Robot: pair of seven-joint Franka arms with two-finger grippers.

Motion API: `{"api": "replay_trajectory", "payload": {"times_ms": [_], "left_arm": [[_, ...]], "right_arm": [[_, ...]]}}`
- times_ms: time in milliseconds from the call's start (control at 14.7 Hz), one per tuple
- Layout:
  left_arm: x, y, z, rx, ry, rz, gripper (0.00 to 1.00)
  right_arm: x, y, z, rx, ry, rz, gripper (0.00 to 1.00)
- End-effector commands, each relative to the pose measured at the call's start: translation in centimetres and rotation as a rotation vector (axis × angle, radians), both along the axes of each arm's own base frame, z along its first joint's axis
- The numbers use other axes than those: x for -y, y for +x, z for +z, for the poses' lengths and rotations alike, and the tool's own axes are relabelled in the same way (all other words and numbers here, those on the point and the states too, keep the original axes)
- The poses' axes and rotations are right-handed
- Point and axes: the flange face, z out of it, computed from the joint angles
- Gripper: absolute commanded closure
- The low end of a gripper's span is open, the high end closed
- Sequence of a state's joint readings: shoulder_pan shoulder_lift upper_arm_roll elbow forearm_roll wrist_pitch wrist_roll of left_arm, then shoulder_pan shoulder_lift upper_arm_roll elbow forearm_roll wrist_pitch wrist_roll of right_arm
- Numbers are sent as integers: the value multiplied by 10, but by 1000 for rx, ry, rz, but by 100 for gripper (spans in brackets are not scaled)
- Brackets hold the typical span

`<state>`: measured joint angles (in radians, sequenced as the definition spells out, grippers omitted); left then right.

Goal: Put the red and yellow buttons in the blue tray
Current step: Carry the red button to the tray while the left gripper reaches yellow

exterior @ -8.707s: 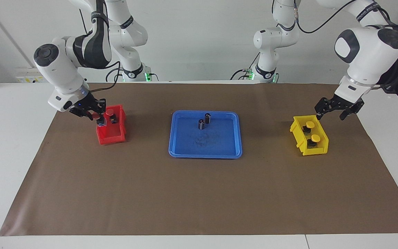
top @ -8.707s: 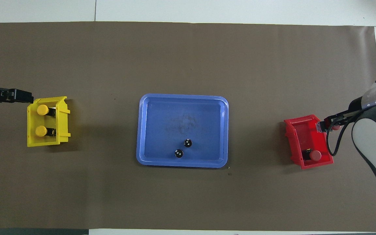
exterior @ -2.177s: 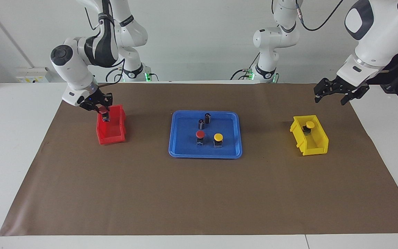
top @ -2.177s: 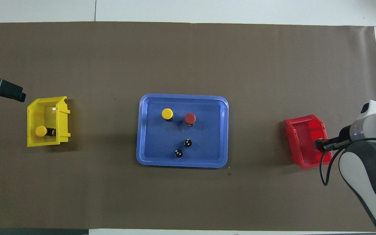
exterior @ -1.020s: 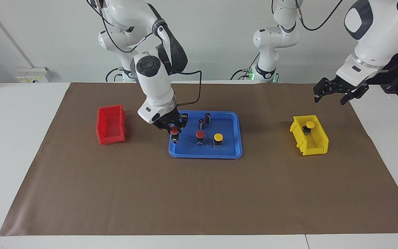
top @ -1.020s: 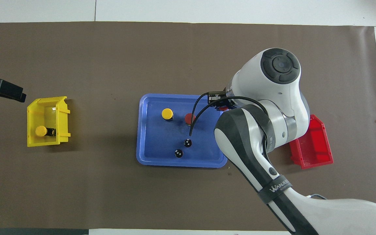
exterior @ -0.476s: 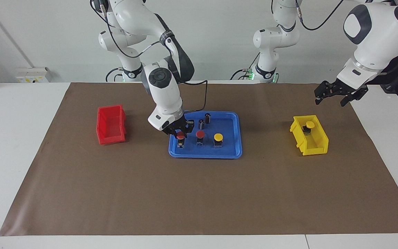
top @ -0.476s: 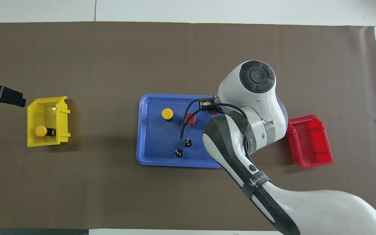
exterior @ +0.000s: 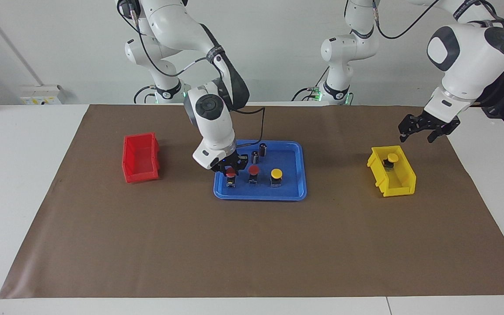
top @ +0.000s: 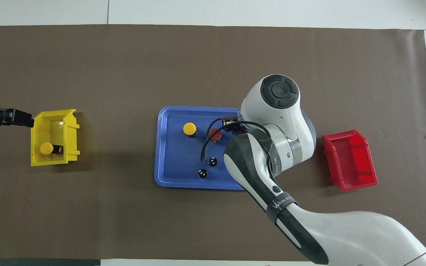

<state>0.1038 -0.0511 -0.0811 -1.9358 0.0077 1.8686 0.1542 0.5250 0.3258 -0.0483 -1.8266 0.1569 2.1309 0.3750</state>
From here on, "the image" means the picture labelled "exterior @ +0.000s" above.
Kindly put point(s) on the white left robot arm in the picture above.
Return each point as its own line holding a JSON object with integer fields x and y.
{"x": 466, "y": 65}

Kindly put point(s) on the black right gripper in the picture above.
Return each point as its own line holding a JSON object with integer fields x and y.
{"x": 232, "y": 161}

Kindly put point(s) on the yellow push button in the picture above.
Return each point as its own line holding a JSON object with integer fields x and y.
{"x": 276, "y": 173}
{"x": 393, "y": 157}

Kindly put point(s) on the red plastic bin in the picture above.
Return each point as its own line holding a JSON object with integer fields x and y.
{"x": 138, "y": 168}

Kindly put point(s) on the brown paper mat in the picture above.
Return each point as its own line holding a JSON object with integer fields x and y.
{"x": 252, "y": 245}

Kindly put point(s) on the yellow plastic bin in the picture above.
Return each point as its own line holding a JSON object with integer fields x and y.
{"x": 403, "y": 181}

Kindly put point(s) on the blue plastic tray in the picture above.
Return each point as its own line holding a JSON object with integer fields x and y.
{"x": 291, "y": 188}

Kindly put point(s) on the red push button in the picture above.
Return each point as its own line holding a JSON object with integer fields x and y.
{"x": 253, "y": 169}
{"x": 231, "y": 173}

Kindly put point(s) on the black cylindrical capacitor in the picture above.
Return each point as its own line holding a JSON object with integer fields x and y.
{"x": 263, "y": 150}
{"x": 255, "y": 158}

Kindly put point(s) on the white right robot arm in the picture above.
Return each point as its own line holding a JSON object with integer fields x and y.
{"x": 210, "y": 118}

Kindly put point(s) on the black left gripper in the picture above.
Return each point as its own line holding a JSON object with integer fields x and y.
{"x": 438, "y": 124}

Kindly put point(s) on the white wall outlet box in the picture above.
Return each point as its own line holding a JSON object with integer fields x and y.
{"x": 40, "y": 94}

